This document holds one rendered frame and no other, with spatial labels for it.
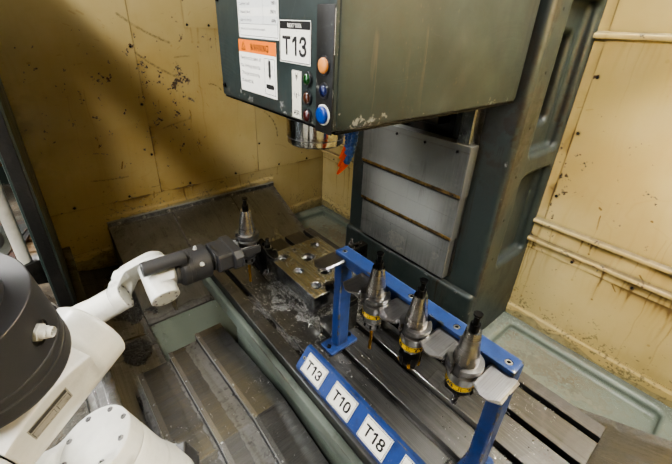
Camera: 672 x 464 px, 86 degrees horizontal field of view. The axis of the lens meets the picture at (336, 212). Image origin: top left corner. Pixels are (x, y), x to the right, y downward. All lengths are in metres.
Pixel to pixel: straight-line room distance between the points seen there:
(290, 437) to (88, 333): 0.83
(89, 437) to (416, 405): 0.77
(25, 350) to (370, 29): 0.59
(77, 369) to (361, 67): 0.55
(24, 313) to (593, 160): 1.48
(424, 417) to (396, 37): 0.84
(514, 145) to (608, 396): 1.01
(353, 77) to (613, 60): 1.00
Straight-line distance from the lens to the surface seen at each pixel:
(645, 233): 1.54
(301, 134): 0.96
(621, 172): 1.50
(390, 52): 0.70
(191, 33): 1.92
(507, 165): 1.22
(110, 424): 0.43
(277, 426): 1.14
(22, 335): 0.27
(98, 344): 0.36
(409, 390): 1.06
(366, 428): 0.94
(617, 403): 1.76
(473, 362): 0.70
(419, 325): 0.73
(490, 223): 1.30
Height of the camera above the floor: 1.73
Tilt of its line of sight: 27 degrees down
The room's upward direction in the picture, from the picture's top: 3 degrees clockwise
